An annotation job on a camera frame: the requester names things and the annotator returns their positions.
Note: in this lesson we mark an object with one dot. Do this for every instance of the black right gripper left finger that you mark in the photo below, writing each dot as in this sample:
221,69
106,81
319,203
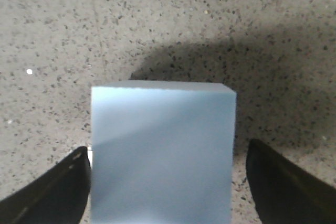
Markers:
58,196

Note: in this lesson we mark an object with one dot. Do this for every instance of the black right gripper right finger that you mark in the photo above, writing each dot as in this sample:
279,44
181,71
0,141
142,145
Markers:
285,193

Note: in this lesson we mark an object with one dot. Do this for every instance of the light blue foam cube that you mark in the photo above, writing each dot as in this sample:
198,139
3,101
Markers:
162,152

